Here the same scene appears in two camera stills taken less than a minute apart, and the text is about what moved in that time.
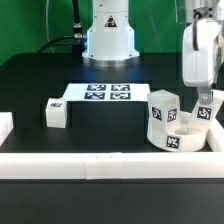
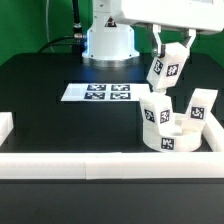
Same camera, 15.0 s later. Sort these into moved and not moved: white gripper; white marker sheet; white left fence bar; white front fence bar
Moved: white gripper
Not moved: white front fence bar; white left fence bar; white marker sheet
